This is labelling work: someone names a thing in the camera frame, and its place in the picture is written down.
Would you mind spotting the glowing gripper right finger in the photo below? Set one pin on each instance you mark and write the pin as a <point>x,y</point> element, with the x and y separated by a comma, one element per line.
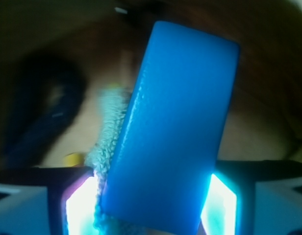
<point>254,198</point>

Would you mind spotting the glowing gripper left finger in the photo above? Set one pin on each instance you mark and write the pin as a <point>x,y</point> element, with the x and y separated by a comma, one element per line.
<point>47,201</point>

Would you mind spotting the blue rectangular block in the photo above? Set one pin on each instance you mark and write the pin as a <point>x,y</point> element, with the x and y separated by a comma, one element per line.
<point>166,151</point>

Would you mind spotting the brown paper bag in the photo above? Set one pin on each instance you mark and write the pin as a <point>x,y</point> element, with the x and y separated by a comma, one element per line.
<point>105,40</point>

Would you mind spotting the teal terry cloth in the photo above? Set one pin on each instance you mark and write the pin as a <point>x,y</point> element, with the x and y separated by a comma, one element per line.
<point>113,102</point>

